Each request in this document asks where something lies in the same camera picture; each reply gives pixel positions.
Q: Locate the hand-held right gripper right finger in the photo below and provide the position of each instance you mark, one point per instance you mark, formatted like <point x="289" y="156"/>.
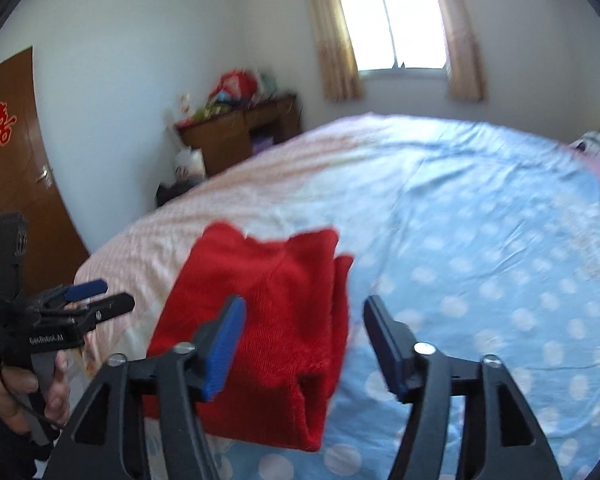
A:
<point x="387" y="355"/>

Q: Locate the brown wooden desk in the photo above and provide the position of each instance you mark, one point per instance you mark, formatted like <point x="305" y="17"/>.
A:
<point x="225" y="140"/>

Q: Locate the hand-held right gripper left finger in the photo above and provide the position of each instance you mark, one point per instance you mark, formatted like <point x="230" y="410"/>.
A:
<point x="225" y="355"/>

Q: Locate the short yellow curtain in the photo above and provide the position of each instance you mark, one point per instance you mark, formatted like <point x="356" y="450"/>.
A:
<point x="335" y="45"/>
<point x="462" y="50"/>

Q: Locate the blue dotted bed sheet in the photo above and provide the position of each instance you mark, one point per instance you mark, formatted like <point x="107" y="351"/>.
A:
<point x="480" y="210"/>

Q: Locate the grey framed window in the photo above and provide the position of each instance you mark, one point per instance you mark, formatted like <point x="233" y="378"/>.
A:
<point x="410" y="25"/>

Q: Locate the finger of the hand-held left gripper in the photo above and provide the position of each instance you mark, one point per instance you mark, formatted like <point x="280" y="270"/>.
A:
<point x="87" y="289"/>
<point x="112" y="306"/>

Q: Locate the red knit sweater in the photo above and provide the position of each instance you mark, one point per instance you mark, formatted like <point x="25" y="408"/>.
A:
<point x="270" y="320"/>

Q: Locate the white plastic bag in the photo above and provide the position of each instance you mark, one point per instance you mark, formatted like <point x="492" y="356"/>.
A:
<point x="190" y="162"/>

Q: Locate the pile of patterned clothes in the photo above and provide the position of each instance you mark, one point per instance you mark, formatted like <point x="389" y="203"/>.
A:
<point x="597" y="147"/>

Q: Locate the purple cloth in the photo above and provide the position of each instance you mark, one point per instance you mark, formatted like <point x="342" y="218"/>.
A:
<point x="263" y="145"/>

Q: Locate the person's left forearm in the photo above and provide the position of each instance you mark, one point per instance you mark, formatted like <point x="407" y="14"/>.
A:
<point x="0" y="455"/>

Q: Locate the brown wooden door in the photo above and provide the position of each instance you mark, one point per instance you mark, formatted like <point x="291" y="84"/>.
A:
<point x="20" y="200"/>

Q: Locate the red bag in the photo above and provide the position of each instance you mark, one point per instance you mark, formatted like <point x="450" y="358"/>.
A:
<point x="235" y="85"/>

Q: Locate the person's left hand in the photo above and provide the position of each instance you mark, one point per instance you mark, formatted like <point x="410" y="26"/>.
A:
<point x="10" y="395"/>

